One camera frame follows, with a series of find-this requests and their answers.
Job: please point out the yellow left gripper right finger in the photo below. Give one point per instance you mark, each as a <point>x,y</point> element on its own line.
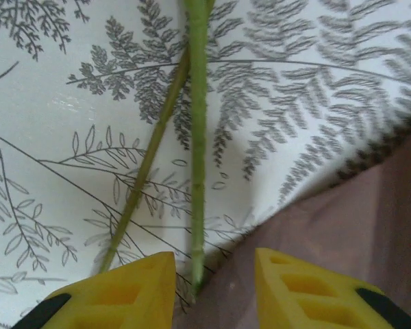
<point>301,298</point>

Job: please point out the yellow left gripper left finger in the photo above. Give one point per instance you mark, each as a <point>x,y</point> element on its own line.
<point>123,301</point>

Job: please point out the dark red wrapping paper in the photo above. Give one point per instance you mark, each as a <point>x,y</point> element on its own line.
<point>329,222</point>

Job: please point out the pink fake rose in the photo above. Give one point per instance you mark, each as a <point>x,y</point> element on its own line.
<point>150,154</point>

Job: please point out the blue fake rose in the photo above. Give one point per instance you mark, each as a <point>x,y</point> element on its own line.
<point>198,137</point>

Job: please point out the floral tablecloth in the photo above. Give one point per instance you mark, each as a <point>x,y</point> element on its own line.
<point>37,120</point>

